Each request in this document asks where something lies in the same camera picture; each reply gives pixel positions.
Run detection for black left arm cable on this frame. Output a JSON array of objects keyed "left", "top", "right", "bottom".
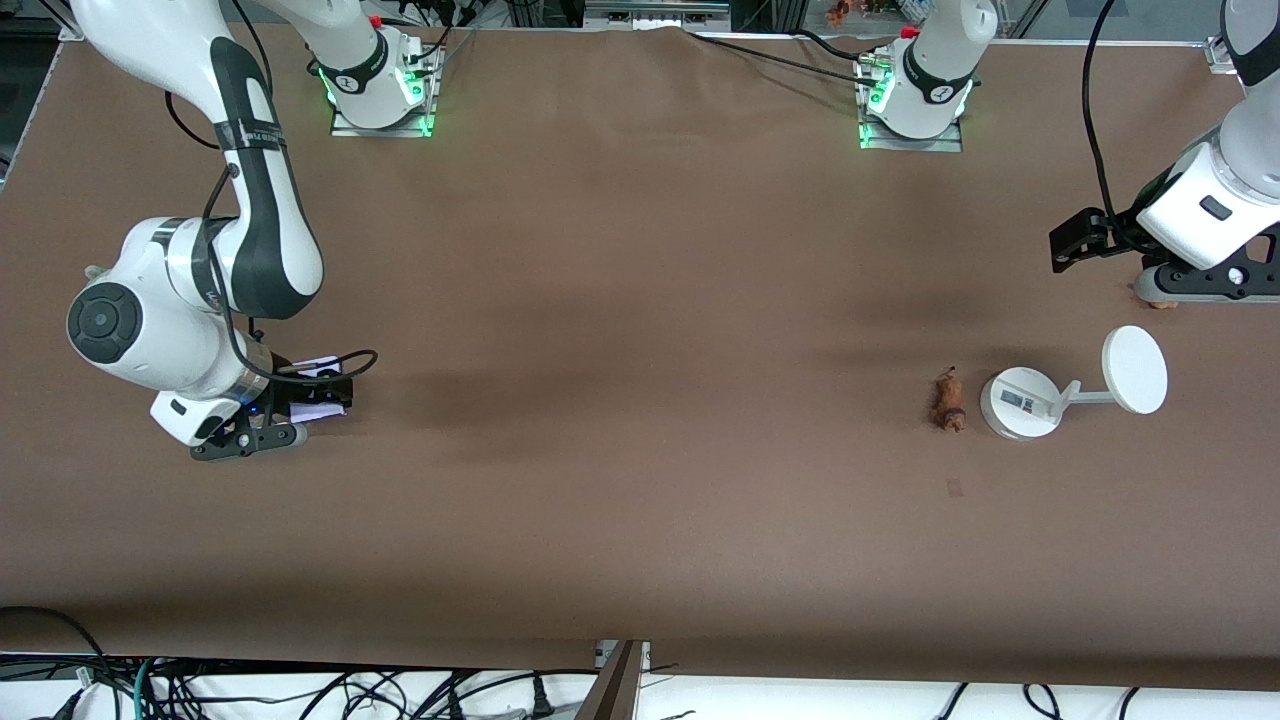
[{"left": 1080, "top": 0, "right": 1136, "bottom": 246}]

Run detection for aluminium frame bar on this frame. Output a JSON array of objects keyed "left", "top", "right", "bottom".
[{"left": 584, "top": 0, "right": 733, "bottom": 31}]

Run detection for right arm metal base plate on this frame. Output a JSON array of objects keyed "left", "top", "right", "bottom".
[{"left": 329, "top": 42, "right": 440, "bottom": 139}]

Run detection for short black table cable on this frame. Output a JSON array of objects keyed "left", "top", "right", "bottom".
[{"left": 790, "top": 28, "right": 869, "bottom": 63}]

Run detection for brown metal post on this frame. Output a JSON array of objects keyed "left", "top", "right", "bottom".
[{"left": 574, "top": 640, "right": 652, "bottom": 720}]

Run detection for black looped floor cable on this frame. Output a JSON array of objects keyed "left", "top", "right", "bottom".
[{"left": 0, "top": 604, "right": 109, "bottom": 706}]

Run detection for long black table cable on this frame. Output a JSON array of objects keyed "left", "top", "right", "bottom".
[{"left": 685, "top": 28, "right": 881, "bottom": 87}]

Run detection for black base connector cables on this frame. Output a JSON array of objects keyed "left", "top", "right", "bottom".
[{"left": 398, "top": 0, "right": 479, "bottom": 63}]

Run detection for teal floor cable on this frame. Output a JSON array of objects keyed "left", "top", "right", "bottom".
[{"left": 132, "top": 655, "right": 163, "bottom": 720}]

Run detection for brown lion statue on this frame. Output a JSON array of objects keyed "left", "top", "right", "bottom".
[{"left": 929, "top": 365, "right": 969, "bottom": 434}]

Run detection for white round desk lamp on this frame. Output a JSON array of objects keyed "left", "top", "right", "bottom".
[{"left": 978, "top": 325, "right": 1170, "bottom": 442}]

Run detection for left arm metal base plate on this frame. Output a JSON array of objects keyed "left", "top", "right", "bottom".
[{"left": 857, "top": 52, "right": 964, "bottom": 154}]

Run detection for black floor cable tangle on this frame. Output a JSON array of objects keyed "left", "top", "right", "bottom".
[{"left": 150, "top": 666, "right": 601, "bottom": 720}]

